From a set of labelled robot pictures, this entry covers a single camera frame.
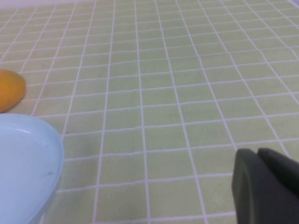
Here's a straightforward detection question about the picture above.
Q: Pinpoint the yellow-orange mango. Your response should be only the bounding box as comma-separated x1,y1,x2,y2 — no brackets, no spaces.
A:
0,69,27,114

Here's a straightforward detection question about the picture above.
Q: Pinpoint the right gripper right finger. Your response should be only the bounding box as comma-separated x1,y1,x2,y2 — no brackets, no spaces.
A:
258,147,299,196

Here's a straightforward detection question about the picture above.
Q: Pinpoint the green checked tablecloth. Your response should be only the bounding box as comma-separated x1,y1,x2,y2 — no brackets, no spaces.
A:
0,0,299,224

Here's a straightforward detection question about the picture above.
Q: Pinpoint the light blue plate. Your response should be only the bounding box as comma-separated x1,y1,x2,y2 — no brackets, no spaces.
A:
0,113,64,224

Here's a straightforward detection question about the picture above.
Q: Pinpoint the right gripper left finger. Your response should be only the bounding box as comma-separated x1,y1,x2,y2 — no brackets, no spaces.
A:
231,148,299,224

